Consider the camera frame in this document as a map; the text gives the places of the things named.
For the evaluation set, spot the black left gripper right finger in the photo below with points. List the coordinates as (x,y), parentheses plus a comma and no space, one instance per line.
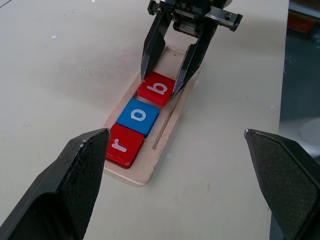
(287,180)

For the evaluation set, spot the light wooden letter tray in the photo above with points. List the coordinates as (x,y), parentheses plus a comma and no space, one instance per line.
(172,117)

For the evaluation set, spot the red letter r block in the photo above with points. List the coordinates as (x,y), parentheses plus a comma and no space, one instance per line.
(125,147)

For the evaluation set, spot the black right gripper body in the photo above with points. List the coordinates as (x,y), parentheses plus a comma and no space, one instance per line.
(195,15)

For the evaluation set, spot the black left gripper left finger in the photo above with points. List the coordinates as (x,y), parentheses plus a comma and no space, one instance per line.
(62,190)

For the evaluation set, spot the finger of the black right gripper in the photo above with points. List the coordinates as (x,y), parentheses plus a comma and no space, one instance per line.
(153,47)
(193,60)

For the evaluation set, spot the blue letter o block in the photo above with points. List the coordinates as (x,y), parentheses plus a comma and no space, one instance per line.
(138,116)

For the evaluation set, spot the red box in background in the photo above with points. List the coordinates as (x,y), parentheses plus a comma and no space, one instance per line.
(303,21)

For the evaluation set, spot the red letter b block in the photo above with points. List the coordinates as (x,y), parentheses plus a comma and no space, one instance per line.
(156,88)

